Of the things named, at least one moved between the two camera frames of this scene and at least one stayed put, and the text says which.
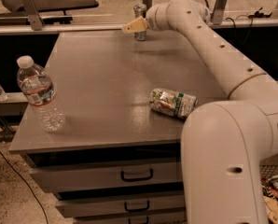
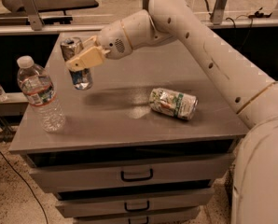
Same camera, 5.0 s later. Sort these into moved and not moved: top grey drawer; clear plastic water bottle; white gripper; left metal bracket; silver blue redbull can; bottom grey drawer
Moved: white gripper; silver blue redbull can
Not moved: clear plastic water bottle; top grey drawer; left metal bracket; bottom grey drawer
